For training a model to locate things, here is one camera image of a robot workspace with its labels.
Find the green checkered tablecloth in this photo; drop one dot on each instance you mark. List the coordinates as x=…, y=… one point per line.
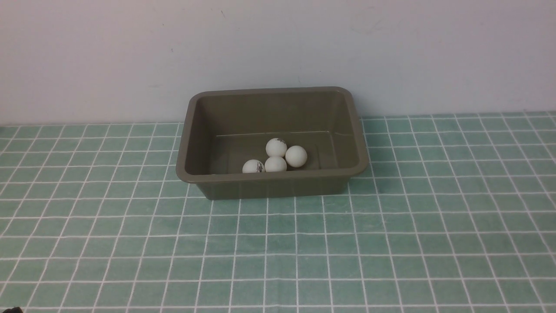
x=455, y=214

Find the olive green plastic bin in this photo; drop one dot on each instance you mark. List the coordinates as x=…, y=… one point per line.
x=265, y=143

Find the white ball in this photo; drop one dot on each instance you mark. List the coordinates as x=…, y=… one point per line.
x=296, y=156
x=276, y=147
x=275, y=164
x=253, y=166

